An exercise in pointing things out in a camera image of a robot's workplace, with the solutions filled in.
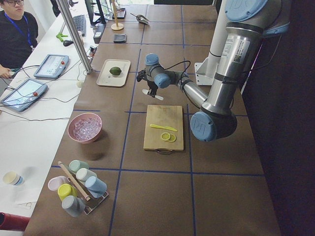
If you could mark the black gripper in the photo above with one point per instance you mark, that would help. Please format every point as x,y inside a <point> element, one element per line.
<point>150,85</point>

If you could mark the white spoon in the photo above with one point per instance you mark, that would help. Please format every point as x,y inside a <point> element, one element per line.
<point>145,91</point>

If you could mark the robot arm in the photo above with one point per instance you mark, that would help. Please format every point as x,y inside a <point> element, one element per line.
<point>240,27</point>

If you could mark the pink bowl with ice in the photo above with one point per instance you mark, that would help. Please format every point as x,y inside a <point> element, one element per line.
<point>85,128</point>

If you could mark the wooden cutting board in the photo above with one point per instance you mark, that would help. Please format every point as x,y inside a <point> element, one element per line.
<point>164,115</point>

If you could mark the yellow plastic knife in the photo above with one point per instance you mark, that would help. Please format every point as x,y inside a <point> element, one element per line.
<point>163,127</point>

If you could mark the white tray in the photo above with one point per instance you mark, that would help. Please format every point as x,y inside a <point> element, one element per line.
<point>107,79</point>

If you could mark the green avocado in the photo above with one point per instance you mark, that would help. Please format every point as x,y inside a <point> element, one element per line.
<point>115,71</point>

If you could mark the lemon slice lower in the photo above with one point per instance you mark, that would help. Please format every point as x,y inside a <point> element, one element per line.
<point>172,138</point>

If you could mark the grey folded cloth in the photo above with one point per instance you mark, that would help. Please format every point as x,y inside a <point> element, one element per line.
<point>120,38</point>

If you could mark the wooden mug stand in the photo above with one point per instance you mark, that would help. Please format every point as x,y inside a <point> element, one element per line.
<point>116,26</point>

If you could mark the steel scoop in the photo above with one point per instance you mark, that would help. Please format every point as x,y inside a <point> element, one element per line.
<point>141,19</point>

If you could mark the black keyboard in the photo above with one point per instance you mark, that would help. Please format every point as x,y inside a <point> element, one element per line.
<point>80,23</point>

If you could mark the teach pendant far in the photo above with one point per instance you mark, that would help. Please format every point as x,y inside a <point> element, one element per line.
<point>52,66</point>

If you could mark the teach pendant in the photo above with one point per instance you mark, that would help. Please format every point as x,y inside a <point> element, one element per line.
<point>22,97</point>
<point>52,66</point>

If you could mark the green cup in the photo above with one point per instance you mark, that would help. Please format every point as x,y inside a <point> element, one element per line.
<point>76,165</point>

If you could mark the white cup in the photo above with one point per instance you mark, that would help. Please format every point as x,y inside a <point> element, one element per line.
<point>83,174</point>

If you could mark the blue cup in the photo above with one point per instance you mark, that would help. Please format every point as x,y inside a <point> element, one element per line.
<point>95,186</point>

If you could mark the teach pendant near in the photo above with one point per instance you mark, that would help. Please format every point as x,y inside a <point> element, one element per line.
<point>22,97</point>

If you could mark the yellow cup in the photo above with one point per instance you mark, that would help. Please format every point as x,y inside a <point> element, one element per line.
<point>65,190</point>

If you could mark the pink cup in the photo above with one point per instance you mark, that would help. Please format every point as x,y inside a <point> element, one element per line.
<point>56,182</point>

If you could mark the grey cup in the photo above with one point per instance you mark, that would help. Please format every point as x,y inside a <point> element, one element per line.
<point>74,206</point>

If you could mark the person in black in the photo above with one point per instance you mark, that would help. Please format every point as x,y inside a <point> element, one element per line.
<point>18,36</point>

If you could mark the paper cup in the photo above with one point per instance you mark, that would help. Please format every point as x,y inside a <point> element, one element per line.
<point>13,178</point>

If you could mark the red object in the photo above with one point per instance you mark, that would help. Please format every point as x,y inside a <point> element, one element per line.
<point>12,222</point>

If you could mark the white pillar mount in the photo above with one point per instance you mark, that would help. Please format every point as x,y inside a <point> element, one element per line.
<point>206,70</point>

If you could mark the cup rack with wooden handle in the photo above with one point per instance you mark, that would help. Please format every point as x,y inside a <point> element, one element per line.
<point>83,193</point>

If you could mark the aluminium frame post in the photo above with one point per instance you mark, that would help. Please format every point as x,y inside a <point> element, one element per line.
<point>65,12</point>

